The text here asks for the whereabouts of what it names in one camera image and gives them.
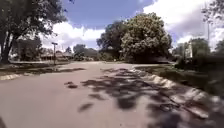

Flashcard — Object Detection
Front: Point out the tall dark green tree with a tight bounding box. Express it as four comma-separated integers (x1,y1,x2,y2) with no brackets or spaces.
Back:
96,20,128,62

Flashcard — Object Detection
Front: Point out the distant tree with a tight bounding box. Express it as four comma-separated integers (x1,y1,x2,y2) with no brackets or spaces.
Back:
72,43,100,62

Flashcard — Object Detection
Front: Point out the large bright green tree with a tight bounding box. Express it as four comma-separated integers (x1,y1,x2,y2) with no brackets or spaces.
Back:
119,12,173,64

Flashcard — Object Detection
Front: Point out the pole with sign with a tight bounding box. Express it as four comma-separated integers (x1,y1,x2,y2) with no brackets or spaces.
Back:
50,41,59,66

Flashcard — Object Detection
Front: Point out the grey asphalt road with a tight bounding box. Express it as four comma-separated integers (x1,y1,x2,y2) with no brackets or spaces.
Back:
0,60,224,128

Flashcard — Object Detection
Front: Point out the grass verge beside kerb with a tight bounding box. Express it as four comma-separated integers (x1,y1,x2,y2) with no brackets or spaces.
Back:
135,63,224,98

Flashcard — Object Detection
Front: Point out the white building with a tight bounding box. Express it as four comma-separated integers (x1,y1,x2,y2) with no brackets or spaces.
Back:
183,41,194,60

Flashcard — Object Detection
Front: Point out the pale concrete kerb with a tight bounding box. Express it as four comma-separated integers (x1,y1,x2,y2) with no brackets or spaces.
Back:
129,66,224,128

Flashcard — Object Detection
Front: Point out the shaded grass verge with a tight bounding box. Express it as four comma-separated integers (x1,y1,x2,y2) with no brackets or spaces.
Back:
0,61,86,82

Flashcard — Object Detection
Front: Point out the dark bushy tree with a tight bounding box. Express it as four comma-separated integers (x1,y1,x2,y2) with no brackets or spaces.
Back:
12,35,44,62

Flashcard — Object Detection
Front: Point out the dark round tree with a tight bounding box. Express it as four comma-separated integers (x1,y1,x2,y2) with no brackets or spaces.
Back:
191,37,212,62

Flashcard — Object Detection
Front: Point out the big overhanging tree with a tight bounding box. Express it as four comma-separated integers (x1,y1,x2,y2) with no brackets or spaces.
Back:
0,0,68,64

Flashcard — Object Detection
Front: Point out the thin branchy tree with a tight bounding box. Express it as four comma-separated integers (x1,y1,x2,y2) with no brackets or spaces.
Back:
201,0,224,25

